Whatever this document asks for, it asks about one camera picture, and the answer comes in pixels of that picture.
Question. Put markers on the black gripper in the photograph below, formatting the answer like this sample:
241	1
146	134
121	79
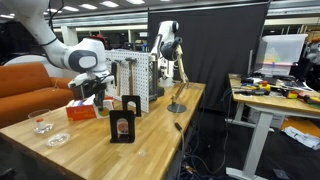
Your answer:
97	89

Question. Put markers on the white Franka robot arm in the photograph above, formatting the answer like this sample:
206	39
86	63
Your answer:
76	60

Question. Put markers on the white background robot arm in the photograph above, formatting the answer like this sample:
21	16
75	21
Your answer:
165	30

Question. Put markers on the white tissue sheet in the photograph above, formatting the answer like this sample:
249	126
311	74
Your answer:
88	101

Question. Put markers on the orange rainbow tissue box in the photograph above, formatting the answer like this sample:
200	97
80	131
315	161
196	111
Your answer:
80	113

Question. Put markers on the black metal bookend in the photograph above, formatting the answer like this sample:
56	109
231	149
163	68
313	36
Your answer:
123	106
113	133

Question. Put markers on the black pliers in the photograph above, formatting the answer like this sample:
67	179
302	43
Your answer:
114	71

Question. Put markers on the white pegboard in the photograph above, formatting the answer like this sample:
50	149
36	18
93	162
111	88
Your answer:
140	86

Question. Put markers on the clear glass ashtray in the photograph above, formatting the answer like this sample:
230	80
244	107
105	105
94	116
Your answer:
57	140

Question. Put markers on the clear glass beaker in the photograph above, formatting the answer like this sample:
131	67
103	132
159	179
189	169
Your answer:
47	128

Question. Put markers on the small white bottle orange cap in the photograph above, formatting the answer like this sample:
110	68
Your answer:
40	124

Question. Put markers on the small clear plastic piece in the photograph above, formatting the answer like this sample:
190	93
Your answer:
142	153

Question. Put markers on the orange sofa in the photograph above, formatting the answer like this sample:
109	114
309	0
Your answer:
26	90

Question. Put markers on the white round board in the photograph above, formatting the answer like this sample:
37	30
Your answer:
23	59

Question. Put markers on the black curtain partition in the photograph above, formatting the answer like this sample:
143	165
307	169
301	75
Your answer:
216	50

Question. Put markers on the yellow emergency stop button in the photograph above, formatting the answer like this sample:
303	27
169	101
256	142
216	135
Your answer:
264	86

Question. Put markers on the wooden standing desk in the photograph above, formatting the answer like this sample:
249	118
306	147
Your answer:
266	101

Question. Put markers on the white box under desk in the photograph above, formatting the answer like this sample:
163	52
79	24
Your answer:
276	120

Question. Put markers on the clear plastic storage bin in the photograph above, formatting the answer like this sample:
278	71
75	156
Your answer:
283	46

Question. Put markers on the white papers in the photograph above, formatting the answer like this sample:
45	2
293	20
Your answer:
301	137

